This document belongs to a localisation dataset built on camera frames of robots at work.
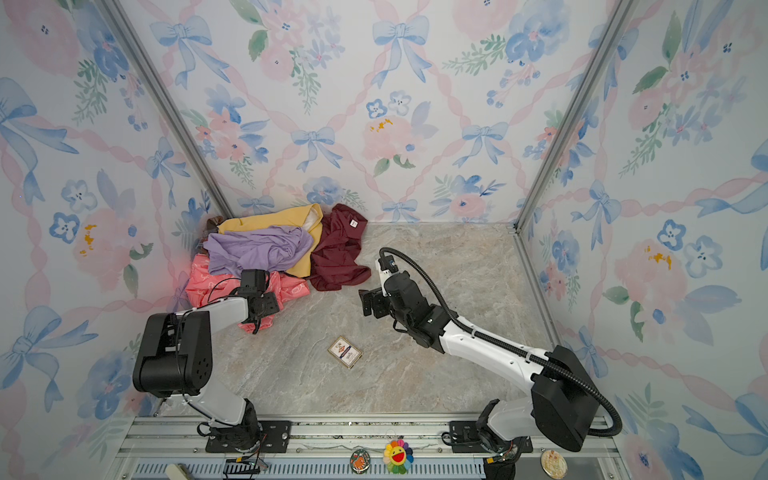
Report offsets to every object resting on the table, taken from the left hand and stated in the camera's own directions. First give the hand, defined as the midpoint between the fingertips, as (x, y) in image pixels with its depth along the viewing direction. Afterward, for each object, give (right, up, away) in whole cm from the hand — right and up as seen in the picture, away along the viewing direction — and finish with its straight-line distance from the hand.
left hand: (262, 303), depth 96 cm
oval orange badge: (+34, -33, -26) cm, 54 cm away
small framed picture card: (+28, -12, -10) cm, 33 cm away
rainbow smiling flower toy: (+43, -32, -26) cm, 60 cm away
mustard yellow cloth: (+12, +30, +13) cm, 34 cm away
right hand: (+37, +8, -16) cm, 41 cm away
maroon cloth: (+22, +14, +8) cm, 27 cm away
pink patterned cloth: (-17, +5, -1) cm, 18 cm away
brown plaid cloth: (-19, +25, +4) cm, 31 cm away
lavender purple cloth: (+1, +18, +2) cm, 18 cm away
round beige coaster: (+80, -34, -26) cm, 90 cm away
